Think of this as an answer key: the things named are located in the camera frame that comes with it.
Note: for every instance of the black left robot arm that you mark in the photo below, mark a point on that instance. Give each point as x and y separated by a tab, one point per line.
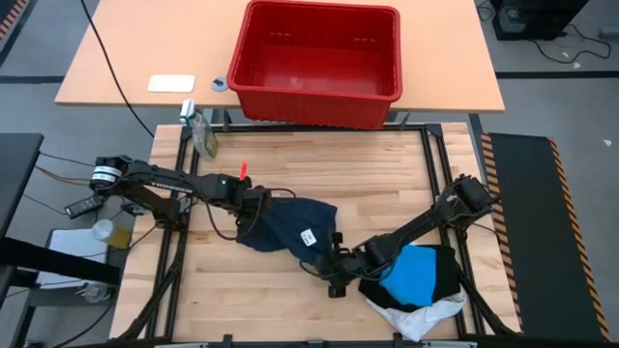
164	183

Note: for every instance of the red plastic laundry basket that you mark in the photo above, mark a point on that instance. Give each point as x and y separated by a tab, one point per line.
314	106

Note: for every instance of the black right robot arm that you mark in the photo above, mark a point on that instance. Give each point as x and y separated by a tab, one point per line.
421	224

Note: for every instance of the small round grey object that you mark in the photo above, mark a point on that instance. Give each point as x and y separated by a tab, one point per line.
218	84

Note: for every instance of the white rectangular device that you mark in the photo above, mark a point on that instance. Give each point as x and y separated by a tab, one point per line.
171	83

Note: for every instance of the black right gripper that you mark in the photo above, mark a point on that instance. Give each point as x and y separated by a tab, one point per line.
343	266

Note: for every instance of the beige wooden table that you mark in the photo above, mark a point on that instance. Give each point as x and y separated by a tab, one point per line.
145	38

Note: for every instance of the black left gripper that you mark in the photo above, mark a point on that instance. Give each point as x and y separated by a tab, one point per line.
251	200

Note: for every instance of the white button shirt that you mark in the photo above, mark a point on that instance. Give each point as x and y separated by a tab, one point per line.
421	321

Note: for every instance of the black striped-edge floor mat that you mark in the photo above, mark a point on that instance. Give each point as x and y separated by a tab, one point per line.
532	266

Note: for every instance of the black garment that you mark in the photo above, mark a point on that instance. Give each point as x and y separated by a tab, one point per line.
447	270

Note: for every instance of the clear plastic bottle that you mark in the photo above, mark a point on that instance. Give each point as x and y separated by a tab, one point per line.
104	230

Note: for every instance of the navy blue garment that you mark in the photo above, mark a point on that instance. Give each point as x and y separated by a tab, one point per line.
290	222

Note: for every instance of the black desk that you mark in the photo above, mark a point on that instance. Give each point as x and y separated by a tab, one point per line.
17	174

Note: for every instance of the white board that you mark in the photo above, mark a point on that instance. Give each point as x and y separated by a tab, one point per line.
72	244

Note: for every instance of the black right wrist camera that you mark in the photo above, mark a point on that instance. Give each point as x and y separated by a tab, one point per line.
337	291

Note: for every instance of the black power adapter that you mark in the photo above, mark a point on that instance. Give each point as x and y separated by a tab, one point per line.
83	207

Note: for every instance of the silver aluminium rail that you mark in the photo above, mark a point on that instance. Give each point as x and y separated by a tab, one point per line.
450	344
181	345

